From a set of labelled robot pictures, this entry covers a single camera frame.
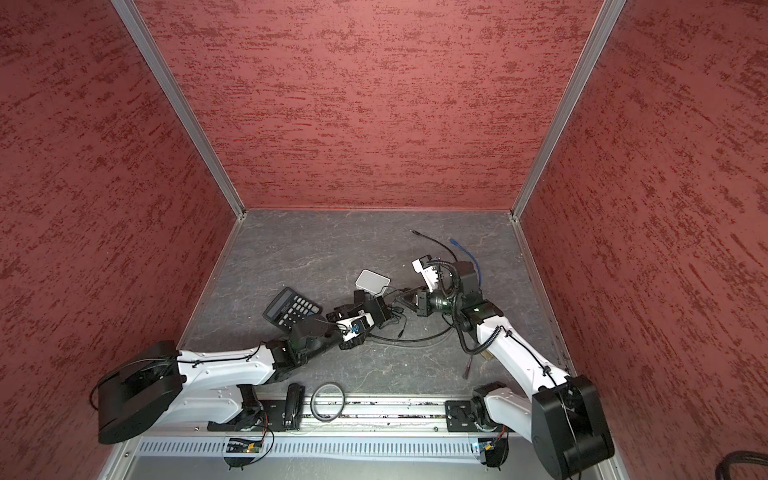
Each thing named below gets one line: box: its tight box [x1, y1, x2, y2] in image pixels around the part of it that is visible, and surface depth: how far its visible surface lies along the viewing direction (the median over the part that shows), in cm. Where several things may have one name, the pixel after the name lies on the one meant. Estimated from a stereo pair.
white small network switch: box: [354, 269, 391, 296], surface depth 100 cm
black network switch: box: [354, 289, 392, 328], surface depth 78 cm
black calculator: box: [262, 287, 323, 331], surface depth 93 cm
